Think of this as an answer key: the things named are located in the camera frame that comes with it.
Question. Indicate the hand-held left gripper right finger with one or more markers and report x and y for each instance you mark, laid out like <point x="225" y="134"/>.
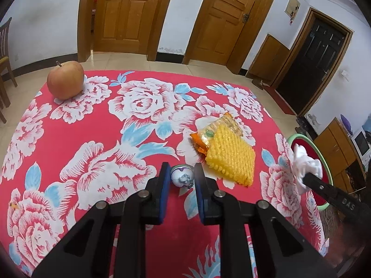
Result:
<point x="201" y="199"/>

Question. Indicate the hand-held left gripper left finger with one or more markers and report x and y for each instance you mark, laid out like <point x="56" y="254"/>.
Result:
<point x="163" y="197"/>

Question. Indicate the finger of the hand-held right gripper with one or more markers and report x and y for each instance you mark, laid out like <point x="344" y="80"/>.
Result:
<point x="317" y="183"/>

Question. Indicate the white cloth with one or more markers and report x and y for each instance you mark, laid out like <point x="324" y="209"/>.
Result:
<point x="305" y="160"/>

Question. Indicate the small round toy figure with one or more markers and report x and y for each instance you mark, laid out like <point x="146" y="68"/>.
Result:
<point x="181" y="176"/>

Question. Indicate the red basin with green rim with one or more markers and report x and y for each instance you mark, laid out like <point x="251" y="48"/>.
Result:
<point x="311" y="147"/>

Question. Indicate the wooden cabinet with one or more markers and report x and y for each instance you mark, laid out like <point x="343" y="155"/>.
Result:
<point x="336" y="147"/>

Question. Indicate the yellow foam fruit net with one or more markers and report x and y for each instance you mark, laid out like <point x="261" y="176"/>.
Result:
<point x="232" y="153"/>

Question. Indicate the white monitor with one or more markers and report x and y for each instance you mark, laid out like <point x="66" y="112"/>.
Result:
<point x="361" y="142"/>

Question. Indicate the pair of dark shoes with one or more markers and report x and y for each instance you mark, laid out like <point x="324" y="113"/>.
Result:
<point x="307" y="123"/>

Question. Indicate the purple ball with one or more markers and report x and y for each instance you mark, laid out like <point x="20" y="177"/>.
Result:
<point x="346" y="124"/>

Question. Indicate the orange snack packet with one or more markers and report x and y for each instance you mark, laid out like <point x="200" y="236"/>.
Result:
<point x="223" y="123"/>

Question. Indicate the red floral tablecloth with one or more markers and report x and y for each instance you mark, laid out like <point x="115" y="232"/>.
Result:
<point x="101" y="139"/>

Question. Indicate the red doormat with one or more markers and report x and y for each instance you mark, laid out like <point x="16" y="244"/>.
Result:
<point x="279" y="100"/>

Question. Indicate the brown shoe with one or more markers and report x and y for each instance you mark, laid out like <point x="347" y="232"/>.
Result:
<point x="260" y="83"/>

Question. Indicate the black entrance door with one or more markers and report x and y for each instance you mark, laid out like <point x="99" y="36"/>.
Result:
<point x="318" y="58"/>

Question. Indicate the apple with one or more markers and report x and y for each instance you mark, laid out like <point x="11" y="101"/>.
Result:
<point x="65" y="79"/>

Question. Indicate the wooden door with lock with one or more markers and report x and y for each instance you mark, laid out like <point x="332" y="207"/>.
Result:
<point x="226" y="20"/>

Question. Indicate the wooden panel door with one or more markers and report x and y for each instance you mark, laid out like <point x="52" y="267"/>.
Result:
<point x="124" y="11"/>

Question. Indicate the wooden chair with yellow cushion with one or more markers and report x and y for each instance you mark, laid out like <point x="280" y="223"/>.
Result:
<point x="4" y="43"/>

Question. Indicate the white wall switch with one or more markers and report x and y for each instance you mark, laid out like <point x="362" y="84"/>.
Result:
<point x="345" y="73"/>

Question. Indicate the small wooden wall panel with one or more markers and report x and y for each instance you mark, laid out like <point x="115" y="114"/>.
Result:
<point x="268" y="58"/>

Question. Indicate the wall meter box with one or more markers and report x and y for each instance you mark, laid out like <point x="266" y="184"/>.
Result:
<point x="292" y="5"/>

